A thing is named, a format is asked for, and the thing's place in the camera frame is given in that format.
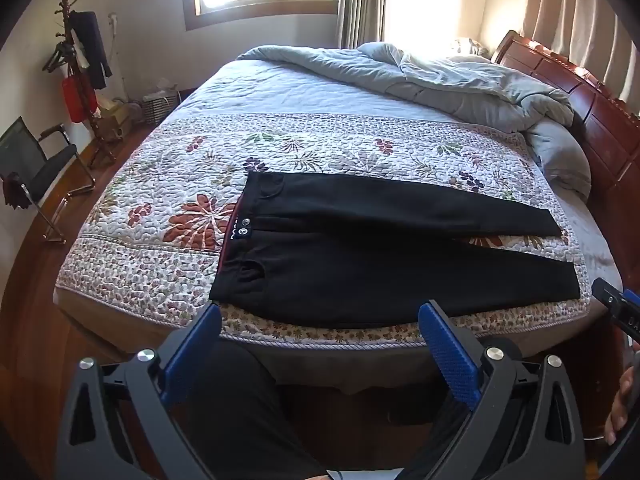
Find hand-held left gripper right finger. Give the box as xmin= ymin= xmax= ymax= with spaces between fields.
xmin=417 ymin=300 xmax=586 ymax=480

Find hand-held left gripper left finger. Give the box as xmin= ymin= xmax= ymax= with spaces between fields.
xmin=56 ymin=302 xmax=223 ymax=480

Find black pants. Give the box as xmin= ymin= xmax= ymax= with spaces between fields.
xmin=209 ymin=171 xmax=581 ymax=330

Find person's right hand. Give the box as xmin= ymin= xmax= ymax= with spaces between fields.
xmin=604 ymin=366 xmax=637 ymax=446

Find person's left leg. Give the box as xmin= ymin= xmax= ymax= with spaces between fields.
xmin=182 ymin=340 xmax=331 ymax=480

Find floral quilted bedspread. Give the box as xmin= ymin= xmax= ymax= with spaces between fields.
xmin=52 ymin=55 xmax=591 ymax=348

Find wooden bed headboard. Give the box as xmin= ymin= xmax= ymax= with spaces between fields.
xmin=492 ymin=30 xmax=640 ymax=211

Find wooden coat rack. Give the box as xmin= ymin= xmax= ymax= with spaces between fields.
xmin=42 ymin=0 xmax=118 ymax=168

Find black office chair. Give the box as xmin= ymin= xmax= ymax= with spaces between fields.
xmin=0 ymin=116 xmax=96 ymax=245

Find dark red cloth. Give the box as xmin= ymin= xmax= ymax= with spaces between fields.
xmin=2 ymin=172 xmax=31 ymax=208

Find cardboard box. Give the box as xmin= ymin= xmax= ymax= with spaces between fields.
xmin=95 ymin=100 xmax=132 ymax=143

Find grey duvet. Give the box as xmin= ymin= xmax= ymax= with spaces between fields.
xmin=235 ymin=41 xmax=593 ymax=206

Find red hanging bag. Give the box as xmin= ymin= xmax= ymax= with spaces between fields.
xmin=61 ymin=74 xmax=98 ymax=123

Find beige curtain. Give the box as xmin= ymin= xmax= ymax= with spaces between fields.
xmin=520 ymin=0 xmax=640 ymax=116

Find dark hanging coat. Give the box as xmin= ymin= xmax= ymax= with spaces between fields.
xmin=69 ymin=10 xmax=113 ymax=90

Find grey curtain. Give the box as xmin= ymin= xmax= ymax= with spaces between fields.
xmin=336 ymin=0 xmax=388 ymax=48

